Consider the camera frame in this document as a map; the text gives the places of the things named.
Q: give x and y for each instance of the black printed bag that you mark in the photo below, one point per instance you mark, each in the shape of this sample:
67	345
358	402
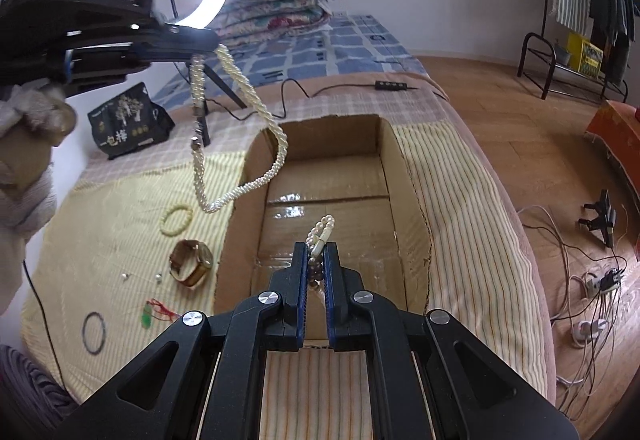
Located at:
125	120

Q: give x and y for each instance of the orange cloth covered table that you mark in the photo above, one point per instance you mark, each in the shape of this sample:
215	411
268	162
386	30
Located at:
617	135

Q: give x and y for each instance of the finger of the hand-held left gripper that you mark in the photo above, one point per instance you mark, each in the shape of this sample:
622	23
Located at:
185	39
100	65

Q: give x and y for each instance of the person's left hand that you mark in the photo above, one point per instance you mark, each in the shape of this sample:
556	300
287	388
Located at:
25	160

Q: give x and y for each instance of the small grey pot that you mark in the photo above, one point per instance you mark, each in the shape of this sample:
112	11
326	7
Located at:
562	54

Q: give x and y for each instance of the small black floor tripod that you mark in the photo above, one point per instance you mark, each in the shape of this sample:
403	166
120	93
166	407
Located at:
602	215

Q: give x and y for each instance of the dark thin bangle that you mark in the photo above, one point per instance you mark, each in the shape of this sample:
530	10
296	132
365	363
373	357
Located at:
84	332

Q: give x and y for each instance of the beige checked sheet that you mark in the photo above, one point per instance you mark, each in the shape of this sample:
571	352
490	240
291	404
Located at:
350	102

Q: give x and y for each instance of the yellow striped blanket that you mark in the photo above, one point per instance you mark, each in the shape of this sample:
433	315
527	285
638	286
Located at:
465	220

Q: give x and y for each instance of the black tripod stand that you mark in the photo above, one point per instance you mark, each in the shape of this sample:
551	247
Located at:
227	87

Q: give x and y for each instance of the white power strip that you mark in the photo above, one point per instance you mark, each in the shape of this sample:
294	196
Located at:
587	331
600	282

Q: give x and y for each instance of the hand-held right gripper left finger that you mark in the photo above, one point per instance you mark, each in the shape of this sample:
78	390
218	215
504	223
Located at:
300	272

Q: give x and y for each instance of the yellow plastic crate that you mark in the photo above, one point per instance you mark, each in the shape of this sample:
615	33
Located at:
585	52

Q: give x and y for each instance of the black inline controller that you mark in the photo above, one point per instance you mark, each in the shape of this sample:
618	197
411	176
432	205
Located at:
390	85

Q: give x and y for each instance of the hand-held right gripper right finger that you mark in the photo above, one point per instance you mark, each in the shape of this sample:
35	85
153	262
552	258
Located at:
330	280

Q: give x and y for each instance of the dark hanging clothes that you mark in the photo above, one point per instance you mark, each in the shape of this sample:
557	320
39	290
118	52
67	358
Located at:
612	5

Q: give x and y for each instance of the purple striped cloth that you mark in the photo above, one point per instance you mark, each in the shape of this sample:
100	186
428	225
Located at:
30	385

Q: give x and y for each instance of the black metal clothes rack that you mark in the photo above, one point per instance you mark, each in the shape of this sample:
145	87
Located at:
535	37

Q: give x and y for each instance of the blue checked bedsheet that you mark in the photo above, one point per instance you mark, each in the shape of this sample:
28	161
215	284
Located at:
350	40

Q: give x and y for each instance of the cardboard box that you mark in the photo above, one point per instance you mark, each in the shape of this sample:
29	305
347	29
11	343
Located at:
325	180

